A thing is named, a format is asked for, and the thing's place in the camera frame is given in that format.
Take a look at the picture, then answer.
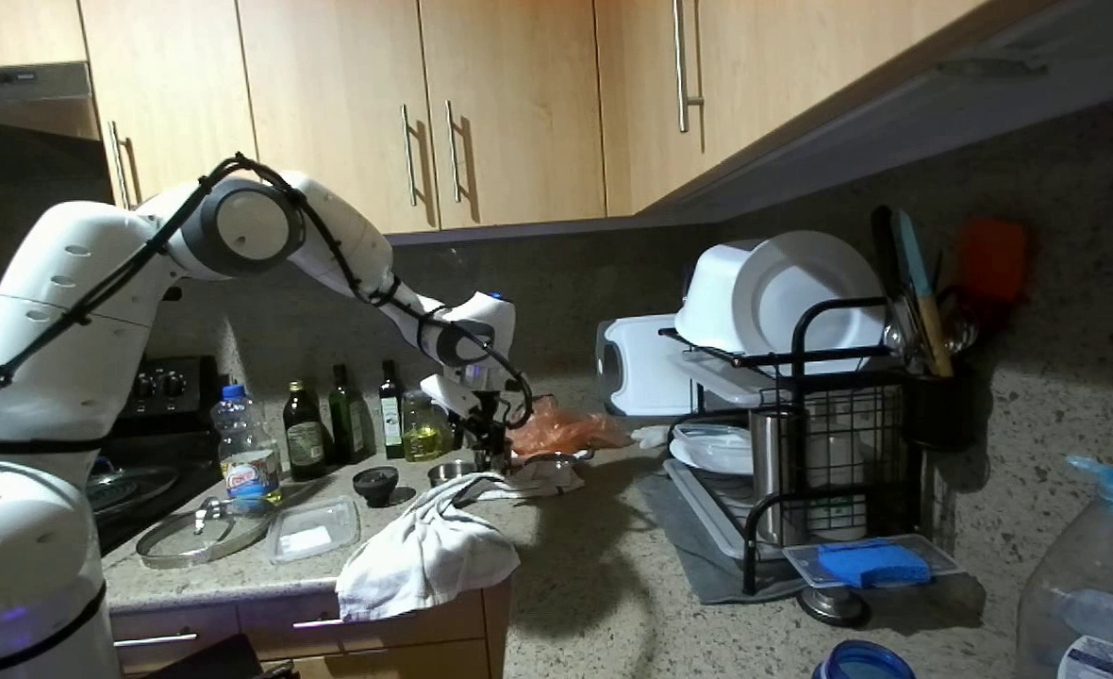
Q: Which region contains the dark glass bottle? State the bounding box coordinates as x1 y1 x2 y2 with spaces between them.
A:
283 382 330 481

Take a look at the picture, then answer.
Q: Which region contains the green glass bottle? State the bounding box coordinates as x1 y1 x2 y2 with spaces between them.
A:
330 361 371 466

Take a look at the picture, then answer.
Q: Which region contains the white bowl in rack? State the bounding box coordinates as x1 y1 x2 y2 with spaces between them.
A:
677 246 765 354

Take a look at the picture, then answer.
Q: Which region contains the grey drying mat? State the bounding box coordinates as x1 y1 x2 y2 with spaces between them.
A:
636 471 799 609

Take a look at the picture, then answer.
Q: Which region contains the round oil jar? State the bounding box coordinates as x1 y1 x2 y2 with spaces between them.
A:
404 392 453 462

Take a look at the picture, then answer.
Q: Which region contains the black stove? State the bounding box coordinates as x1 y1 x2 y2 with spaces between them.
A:
86 354 220 553

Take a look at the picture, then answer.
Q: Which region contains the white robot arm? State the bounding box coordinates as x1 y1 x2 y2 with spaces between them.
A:
0 157 530 679

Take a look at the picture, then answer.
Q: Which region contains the orange spatula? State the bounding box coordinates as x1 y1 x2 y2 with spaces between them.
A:
958 218 1029 317

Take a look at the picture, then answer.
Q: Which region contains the large clear water jug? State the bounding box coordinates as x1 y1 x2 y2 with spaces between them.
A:
1015 455 1113 679

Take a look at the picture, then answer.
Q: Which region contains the white plastic jug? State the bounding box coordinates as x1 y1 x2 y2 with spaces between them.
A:
597 314 693 418

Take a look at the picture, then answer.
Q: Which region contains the orange plastic bag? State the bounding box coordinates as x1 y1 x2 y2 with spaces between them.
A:
508 400 631 462

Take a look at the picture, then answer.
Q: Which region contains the blue round lid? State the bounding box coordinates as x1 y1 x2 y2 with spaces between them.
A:
811 643 917 679

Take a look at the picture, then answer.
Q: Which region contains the small black bowl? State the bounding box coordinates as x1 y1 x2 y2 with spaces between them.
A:
350 470 401 506

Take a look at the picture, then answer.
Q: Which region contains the clear plastic container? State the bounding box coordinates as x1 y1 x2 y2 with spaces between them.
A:
272 502 357 561

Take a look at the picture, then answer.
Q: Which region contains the black dish rack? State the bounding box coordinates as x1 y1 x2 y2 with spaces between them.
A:
657 295 963 597

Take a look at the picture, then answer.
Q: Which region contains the olive oil bottle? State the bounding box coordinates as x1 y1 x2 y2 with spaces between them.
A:
376 359 404 462

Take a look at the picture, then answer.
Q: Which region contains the white towel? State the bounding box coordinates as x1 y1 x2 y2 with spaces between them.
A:
333 455 590 628

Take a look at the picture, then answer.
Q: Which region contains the white plate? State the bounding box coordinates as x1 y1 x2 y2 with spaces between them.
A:
746 232 882 374

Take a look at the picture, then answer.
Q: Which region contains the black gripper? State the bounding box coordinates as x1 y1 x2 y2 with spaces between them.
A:
460 392 508 470

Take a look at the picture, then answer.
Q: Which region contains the plastic water bottle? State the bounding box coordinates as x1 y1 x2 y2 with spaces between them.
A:
213 382 279 512

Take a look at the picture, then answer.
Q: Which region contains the teal handled utensil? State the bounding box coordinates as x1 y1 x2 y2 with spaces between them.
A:
890 208 956 382

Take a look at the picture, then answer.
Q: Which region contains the glass pot lid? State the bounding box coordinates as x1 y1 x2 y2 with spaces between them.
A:
136 502 268 570

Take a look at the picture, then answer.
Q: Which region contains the clear plastic lid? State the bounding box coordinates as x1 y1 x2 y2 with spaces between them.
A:
668 424 755 476

